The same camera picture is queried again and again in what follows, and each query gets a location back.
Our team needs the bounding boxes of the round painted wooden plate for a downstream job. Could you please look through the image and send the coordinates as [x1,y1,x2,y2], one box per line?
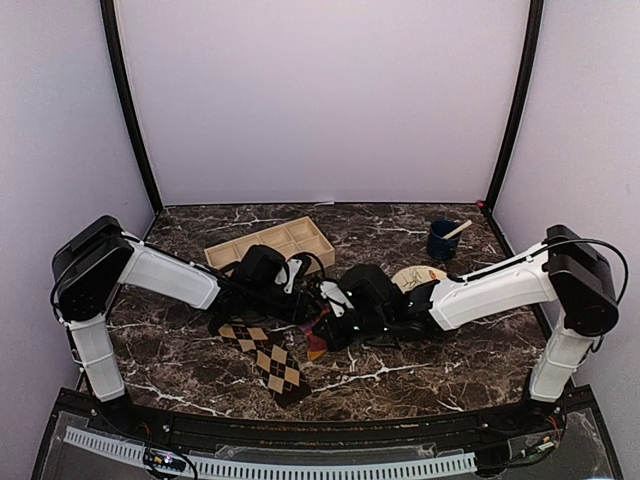
[391,265,447,293]

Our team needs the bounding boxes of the wooden stick in mug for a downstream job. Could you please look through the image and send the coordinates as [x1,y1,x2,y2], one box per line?
[443,220,473,240]

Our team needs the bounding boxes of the maroon striped sock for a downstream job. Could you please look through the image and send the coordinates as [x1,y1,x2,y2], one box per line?
[299,307,332,362]

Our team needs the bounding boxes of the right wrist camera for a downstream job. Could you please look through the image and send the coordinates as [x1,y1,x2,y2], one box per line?
[319,280,354,317]

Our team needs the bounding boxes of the brown argyle sock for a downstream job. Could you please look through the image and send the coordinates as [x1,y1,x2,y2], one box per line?
[208,320,311,408]

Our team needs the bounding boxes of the white slotted cable duct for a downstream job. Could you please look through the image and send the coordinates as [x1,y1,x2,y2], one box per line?
[63,427,477,479]

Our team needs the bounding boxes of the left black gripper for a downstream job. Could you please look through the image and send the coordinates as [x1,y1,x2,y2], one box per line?
[246,284,321,325]

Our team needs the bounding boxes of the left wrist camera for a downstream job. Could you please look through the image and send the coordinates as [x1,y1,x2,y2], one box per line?
[275,252,313,294]

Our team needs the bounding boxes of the dark blue mug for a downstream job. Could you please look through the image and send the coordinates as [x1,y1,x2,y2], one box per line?
[426,219,461,262]

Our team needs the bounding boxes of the right black frame post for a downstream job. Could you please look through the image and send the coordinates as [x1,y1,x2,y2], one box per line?
[483,0,544,216]

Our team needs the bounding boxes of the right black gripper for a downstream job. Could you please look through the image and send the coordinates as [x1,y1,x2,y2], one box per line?
[312,308,391,353]

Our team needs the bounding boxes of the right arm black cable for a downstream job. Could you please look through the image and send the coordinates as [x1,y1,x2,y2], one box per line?
[447,238,629,354]

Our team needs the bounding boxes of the left black frame post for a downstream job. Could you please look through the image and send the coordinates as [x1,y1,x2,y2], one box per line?
[99,0,164,216]

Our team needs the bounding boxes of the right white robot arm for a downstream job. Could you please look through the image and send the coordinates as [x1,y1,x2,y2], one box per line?
[312,225,626,434]

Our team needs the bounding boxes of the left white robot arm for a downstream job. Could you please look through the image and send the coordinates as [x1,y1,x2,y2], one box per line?
[50,215,314,436]

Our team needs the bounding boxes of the wooden compartment tray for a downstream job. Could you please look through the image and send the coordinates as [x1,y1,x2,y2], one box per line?
[204,216,336,270]

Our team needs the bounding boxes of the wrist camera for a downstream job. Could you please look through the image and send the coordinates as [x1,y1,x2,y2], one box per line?
[275,252,313,294]
[319,280,354,317]

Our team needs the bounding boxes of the black frame post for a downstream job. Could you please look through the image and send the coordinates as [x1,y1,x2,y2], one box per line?
[483,0,544,216]
[99,0,164,216]

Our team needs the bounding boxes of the black front rail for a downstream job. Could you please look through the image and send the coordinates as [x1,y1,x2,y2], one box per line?
[54,387,596,451]

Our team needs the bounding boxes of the small circuit board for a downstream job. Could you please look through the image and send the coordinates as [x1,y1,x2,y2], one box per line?
[143,448,187,472]

